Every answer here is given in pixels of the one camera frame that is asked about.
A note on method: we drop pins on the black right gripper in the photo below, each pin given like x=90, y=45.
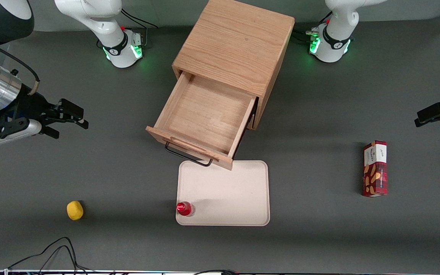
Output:
x=33, y=105

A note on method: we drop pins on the yellow lemon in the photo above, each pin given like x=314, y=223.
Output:
x=75, y=211

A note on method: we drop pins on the wooden drawer cabinet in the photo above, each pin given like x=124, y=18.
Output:
x=235, y=38

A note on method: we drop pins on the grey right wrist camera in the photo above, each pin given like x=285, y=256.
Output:
x=34, y=127

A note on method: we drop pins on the red capped bottle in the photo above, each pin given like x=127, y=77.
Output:
x=183, y=208

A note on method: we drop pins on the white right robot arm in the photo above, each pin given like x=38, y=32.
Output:
x=101, y=19

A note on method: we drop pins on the wooden drawer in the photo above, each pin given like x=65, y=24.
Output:
x=204, y=110

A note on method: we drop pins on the beige rectangular tray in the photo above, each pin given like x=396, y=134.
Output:
x=227, y=191

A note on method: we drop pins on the red plaid cookie box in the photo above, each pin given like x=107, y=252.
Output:
x=374, y=172

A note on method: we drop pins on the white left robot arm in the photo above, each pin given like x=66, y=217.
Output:
x=338, y=23

